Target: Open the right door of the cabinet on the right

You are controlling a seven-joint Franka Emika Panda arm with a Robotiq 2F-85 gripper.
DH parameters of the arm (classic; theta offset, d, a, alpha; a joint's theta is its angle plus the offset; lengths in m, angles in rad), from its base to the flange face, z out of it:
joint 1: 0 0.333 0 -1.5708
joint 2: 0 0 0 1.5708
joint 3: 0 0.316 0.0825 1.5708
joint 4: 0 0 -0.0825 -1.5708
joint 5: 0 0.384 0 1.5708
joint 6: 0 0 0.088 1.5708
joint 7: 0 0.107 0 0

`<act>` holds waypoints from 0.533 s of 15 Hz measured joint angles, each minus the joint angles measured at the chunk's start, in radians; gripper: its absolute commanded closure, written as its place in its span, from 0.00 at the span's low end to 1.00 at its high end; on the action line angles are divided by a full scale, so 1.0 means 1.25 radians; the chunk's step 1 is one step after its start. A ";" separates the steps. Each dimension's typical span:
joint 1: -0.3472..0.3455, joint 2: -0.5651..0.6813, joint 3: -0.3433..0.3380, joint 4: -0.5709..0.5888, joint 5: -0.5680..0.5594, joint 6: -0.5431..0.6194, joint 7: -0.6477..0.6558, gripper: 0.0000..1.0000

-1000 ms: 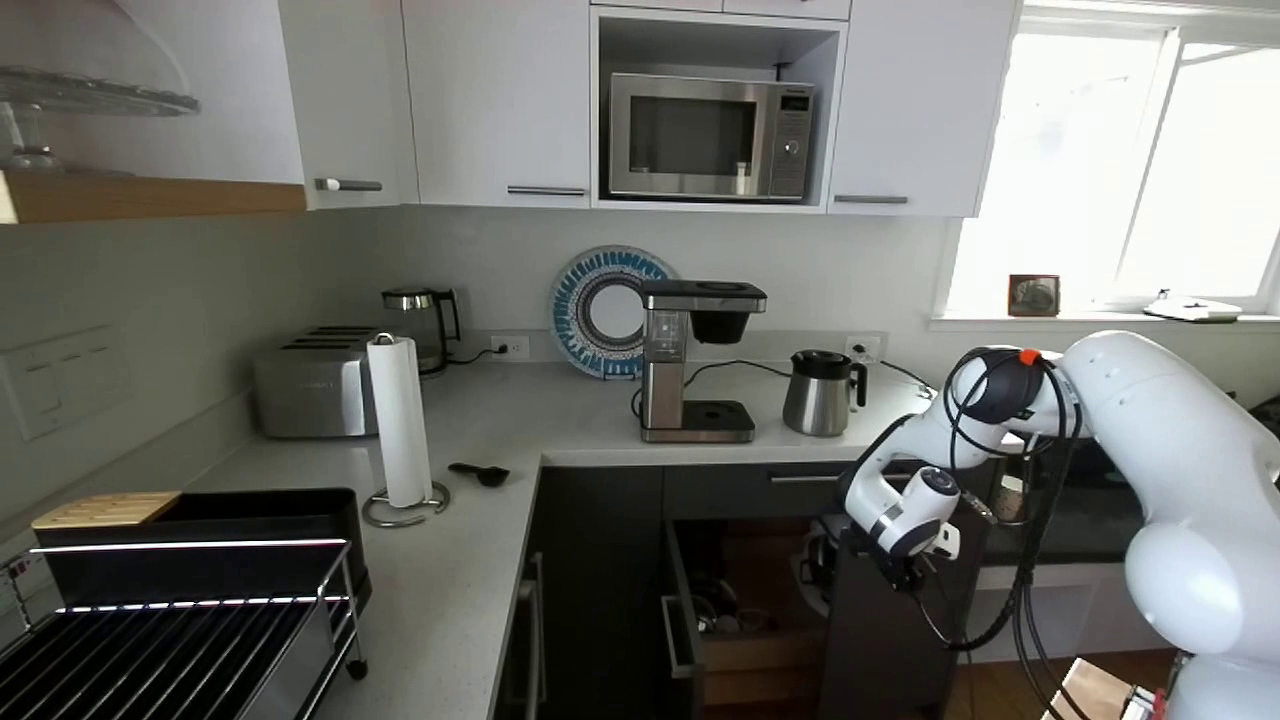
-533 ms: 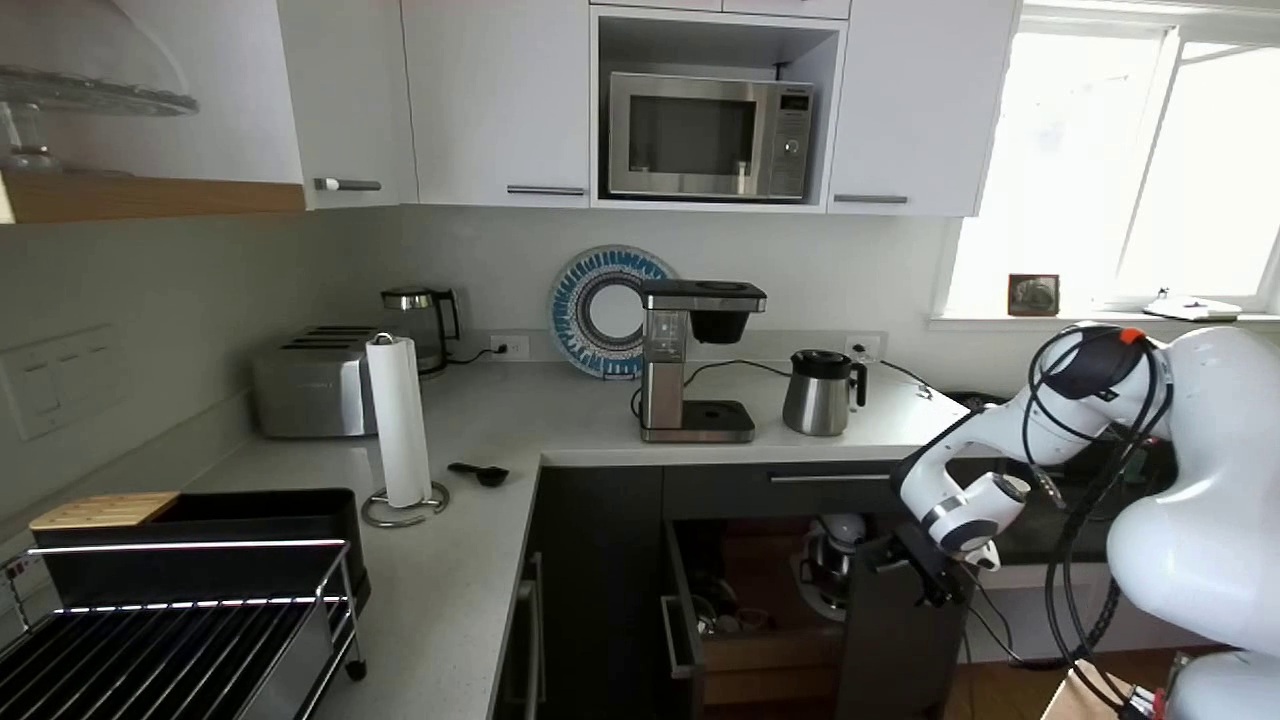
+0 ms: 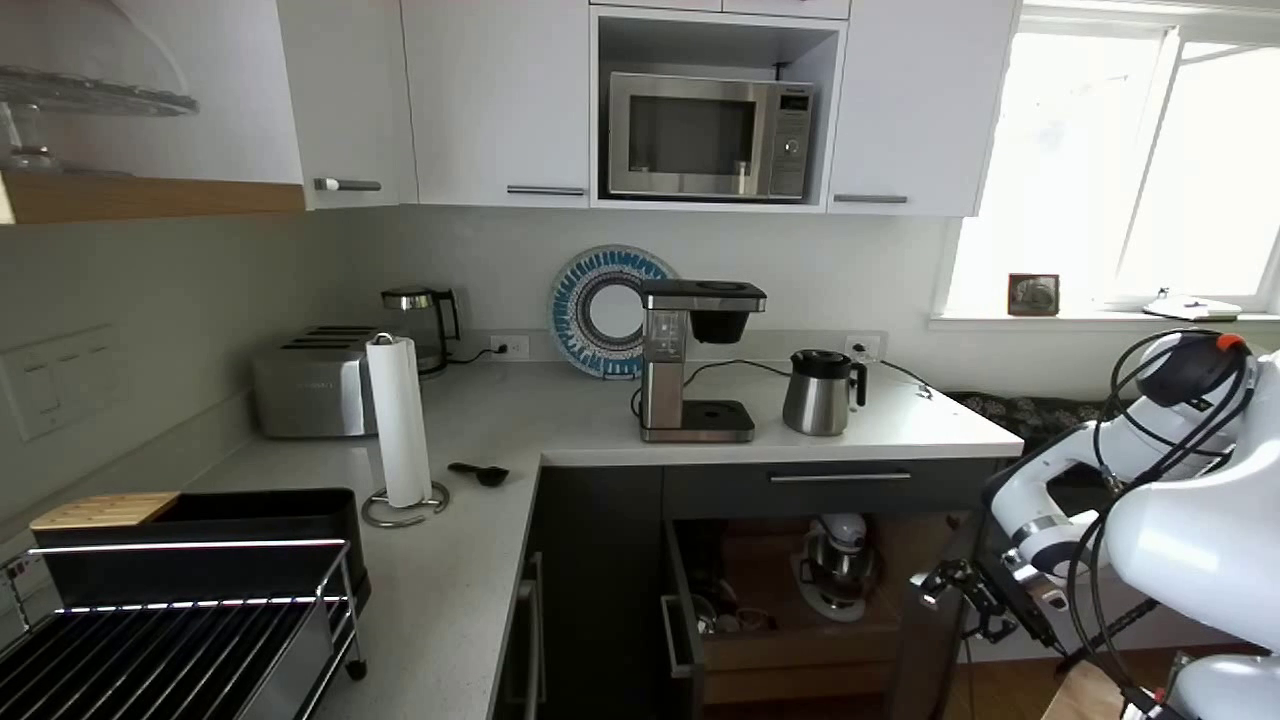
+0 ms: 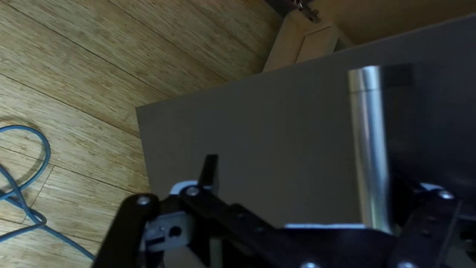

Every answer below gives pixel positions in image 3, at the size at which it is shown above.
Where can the wooden wall shelf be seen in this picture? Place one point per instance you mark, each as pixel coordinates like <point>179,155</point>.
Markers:
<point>160,200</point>

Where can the white dish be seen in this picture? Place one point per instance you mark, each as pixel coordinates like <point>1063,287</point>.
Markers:
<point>1194,308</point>

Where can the dark grey drawer front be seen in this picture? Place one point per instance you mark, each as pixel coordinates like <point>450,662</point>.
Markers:
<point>744,495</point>

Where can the steel coffee carafe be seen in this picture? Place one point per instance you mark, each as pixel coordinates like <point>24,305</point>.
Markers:
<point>819,402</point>

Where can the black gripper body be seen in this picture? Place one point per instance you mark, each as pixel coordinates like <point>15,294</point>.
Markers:
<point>982,603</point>

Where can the blue patterned decorative plate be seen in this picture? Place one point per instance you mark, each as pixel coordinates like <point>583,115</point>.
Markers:
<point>572,315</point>

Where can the dark corner cabinet front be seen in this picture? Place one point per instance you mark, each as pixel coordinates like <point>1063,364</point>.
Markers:
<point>601,584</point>

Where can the small black utensil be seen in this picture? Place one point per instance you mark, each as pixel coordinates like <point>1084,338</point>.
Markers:
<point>484,474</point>

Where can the small dark picture frame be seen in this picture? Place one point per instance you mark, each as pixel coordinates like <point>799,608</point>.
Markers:
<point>1035,294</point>

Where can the silver microwave oven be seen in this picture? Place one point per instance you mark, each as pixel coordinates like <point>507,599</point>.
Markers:
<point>694,135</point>

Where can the steel dishwasher front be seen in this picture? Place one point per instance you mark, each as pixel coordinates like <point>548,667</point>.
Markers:
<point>513,667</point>

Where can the white paper towel roll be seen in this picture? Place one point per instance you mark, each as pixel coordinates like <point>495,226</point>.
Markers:
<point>403,424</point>

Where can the steel drip coffee maker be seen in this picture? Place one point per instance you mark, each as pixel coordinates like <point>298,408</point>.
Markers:
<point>663,387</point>

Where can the white stand mixer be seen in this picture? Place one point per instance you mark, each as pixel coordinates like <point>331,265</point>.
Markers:
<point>838,580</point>

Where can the wooden cutting board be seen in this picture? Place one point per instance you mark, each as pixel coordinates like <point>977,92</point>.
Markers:
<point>103,508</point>

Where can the steel kettle in corner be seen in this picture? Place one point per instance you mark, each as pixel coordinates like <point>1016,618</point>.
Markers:
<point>416,302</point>

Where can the open wooden drawer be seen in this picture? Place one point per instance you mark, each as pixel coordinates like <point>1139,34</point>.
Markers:
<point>772,654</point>

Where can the bright kitchen window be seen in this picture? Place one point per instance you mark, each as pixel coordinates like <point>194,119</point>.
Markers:
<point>1202,160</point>

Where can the steel toaster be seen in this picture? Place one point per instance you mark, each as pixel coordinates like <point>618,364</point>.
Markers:
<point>304,395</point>

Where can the white upper cabinet door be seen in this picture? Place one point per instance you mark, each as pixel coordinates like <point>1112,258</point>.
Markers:
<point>354,92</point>
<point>501,92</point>
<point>921,106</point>

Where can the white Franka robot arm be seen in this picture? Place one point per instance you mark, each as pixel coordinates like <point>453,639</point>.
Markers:
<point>1202,532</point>

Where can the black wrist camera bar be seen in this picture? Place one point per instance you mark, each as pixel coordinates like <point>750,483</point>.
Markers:
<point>1025,607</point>

